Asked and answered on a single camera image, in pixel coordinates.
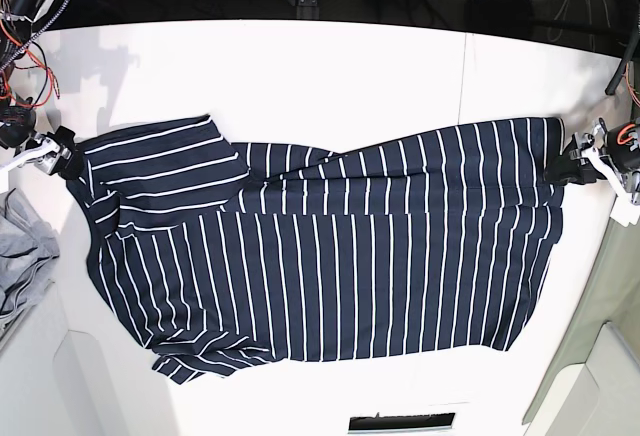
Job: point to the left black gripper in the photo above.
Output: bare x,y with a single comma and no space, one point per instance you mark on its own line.
621,154

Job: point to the navy white striped t-shirt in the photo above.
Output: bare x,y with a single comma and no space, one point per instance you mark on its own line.
219,256

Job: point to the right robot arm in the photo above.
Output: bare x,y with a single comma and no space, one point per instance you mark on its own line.
22,23

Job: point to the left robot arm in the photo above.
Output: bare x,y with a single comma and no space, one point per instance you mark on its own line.
622,71

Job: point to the grey clothes pile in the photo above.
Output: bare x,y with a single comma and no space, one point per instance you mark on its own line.
29,251

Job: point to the grey-green side panel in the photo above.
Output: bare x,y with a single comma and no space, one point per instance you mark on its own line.
591,386

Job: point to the black round stool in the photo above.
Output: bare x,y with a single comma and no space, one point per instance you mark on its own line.
504,18

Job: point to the white vent slot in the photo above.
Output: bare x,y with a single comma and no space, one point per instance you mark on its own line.
440,418

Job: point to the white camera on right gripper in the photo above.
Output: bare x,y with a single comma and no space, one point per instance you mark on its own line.
39,150

